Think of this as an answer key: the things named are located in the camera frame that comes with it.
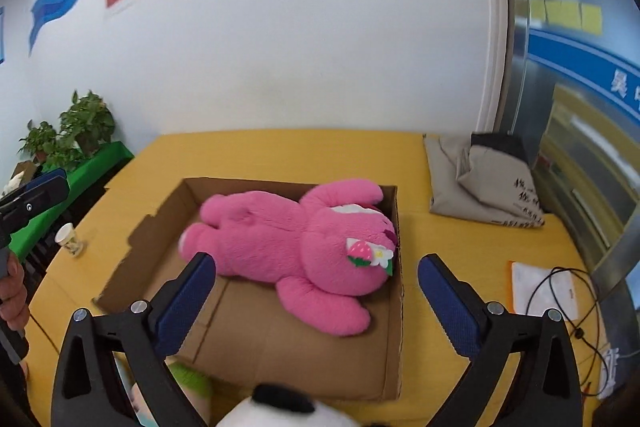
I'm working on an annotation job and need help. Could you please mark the white paper with orange edge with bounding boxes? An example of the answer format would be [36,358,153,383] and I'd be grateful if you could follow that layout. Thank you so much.
[507,259,581,323]

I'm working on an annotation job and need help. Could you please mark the black and white plush panda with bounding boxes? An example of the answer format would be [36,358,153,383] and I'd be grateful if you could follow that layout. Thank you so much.
[215,383,361,427]

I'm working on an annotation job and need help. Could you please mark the grey cloth bag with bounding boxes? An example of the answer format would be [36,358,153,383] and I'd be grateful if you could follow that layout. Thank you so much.
[424,133,547,228]

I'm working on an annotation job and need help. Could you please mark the green tablecloth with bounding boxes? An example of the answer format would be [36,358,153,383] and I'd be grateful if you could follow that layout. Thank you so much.
[0,141,136,263]

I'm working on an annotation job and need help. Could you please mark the black cable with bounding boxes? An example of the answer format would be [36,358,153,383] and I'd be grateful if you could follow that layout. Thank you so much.
[527,266,608,398]

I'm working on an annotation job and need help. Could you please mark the large potted green plant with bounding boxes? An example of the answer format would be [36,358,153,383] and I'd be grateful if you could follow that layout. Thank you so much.
[59,90,117,155]

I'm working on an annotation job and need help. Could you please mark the white door frame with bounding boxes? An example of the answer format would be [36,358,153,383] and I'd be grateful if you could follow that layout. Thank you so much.
[475,0,516,132]

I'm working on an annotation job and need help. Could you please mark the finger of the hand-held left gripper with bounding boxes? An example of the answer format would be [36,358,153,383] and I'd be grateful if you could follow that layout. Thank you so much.
[0,168,70,235]

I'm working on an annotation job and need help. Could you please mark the tissue box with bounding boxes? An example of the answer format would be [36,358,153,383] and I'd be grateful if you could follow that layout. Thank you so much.
[2,161,38,195]

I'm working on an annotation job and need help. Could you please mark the black slatted frame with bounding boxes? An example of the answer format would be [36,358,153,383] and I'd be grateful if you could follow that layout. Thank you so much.
[20,187,108,293]

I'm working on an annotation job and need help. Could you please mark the brown cardboard box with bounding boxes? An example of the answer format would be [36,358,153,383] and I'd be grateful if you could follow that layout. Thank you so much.
[91,177,405,403]

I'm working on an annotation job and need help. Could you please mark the blue door banner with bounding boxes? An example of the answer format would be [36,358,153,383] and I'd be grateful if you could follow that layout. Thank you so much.
[527,27,640,118]

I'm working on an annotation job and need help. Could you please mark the glass door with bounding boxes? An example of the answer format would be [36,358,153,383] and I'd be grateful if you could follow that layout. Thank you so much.
[500,0,640,308]

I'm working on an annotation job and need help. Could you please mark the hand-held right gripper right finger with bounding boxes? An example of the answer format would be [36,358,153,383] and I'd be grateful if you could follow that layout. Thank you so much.
[417,253,585,427]

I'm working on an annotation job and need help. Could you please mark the person's left hand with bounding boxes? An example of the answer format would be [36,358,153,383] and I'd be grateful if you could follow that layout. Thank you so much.
[0,259,31,333]

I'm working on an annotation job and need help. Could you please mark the small potted green plant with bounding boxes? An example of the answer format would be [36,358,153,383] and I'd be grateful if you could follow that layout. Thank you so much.
[42,146,87,172]
[19,121,58,162]

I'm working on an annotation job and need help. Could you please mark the white paper cup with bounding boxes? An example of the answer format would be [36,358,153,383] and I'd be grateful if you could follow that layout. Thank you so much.
[54,223,87,258]

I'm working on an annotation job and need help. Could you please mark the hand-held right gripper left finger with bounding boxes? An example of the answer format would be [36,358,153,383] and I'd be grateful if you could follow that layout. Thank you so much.
[54,251,217,427]

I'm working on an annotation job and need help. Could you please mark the white printed bag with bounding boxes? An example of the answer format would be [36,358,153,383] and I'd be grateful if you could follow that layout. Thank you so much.
[599,347,627,400]

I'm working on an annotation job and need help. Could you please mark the pink plush rabbit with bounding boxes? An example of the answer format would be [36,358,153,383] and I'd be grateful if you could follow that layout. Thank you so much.
[178,179,399,338]

